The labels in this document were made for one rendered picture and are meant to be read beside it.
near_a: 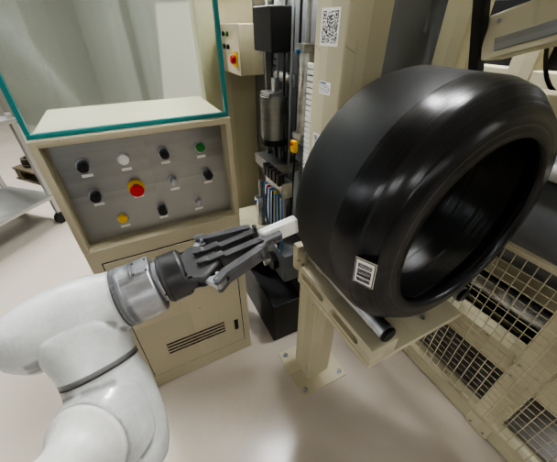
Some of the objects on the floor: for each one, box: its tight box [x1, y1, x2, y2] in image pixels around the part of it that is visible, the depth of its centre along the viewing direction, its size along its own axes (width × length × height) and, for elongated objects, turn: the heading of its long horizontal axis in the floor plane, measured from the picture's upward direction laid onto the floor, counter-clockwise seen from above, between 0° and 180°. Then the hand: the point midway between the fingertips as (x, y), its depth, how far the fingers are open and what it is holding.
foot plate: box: [279, 345, 346, 399], centre depth 158 cm, size 27×27×2 cm
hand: (278, 230), depth 50 cm, fingers closed
